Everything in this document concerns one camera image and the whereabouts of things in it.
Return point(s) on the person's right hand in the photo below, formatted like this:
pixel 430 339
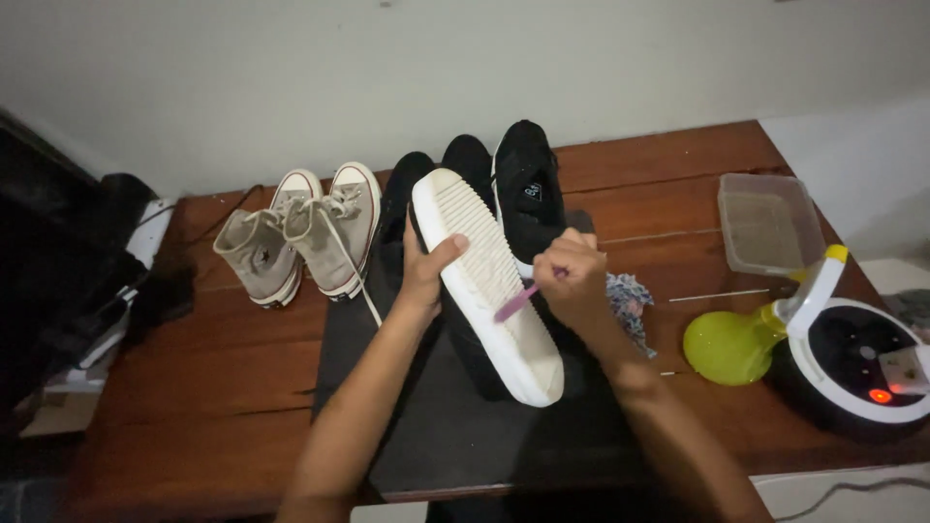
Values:
pixel 578 283

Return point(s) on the person's left hand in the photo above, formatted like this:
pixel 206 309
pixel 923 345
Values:
pixel 420 274

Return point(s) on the person's right fingers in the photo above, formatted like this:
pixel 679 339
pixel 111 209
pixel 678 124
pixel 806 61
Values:
pixel 563 254

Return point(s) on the purple toothbrush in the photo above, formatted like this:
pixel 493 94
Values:
pixel 519 299

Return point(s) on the black shoe with white sole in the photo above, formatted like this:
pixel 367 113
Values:
pixel 529 196
pixel 488 290

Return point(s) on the patterned cloth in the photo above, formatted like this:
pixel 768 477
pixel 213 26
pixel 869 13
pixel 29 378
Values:
pixel 630 305

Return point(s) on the plain black shoe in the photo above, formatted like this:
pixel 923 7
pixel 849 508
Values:
pixel 469 163
pixel 398 210

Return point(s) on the black mat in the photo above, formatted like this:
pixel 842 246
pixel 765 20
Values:
pixel 465 428

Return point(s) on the clear plastic container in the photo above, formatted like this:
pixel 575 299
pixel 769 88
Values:
pixel 769 225

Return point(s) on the grey high-top sneaker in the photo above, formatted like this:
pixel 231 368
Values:
pixel 336 232
pixel 263 243

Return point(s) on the black and white round appliance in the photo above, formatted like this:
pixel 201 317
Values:
pixel 850 363

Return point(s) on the black bag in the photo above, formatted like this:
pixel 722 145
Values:
pixel 62 276

